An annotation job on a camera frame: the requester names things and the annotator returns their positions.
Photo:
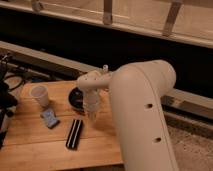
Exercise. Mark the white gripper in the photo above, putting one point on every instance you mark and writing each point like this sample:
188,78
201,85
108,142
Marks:
91,103

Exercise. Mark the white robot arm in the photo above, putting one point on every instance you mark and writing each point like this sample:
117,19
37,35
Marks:
135,92

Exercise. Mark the black bowl with food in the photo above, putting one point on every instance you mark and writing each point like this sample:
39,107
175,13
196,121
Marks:
75,98

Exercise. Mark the small clear bottle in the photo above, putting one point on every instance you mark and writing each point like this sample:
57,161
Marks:
105,68

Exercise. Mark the white plastic cup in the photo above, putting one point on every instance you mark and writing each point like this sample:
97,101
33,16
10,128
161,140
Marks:
40,94

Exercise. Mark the black equipment at left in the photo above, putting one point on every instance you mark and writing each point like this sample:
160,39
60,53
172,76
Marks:
6,99

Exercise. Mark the metal window bracket middle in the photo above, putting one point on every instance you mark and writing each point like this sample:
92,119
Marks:
107,12

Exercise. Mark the metal window bracket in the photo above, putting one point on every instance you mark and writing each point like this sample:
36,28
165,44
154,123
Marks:
36,5
171,17
107,12

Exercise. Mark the metal window bracket left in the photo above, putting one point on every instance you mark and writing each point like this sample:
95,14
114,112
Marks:
36,5

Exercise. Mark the metal window bracket right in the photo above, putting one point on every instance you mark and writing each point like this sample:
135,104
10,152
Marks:
171,17

